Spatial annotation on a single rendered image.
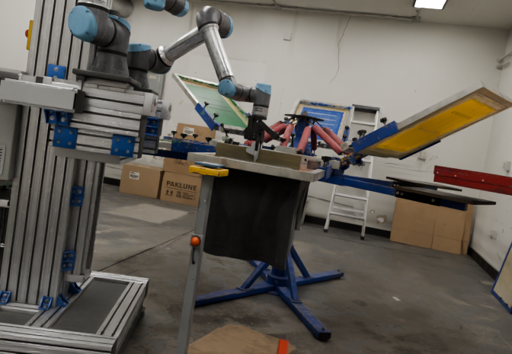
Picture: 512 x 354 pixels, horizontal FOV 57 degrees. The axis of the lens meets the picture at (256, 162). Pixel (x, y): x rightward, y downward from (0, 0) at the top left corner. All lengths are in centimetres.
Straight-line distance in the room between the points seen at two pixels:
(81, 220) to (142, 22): 584
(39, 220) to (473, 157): 569
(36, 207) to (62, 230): 15
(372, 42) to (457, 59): 113
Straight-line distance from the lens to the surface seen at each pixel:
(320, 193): 678
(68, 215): 223
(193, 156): 214
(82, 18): 187
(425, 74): 685
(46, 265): 229
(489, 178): 261
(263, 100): 217
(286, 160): 215
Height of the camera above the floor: 110
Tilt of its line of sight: 3 degrees down
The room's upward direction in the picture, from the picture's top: 9 degrees clockwise
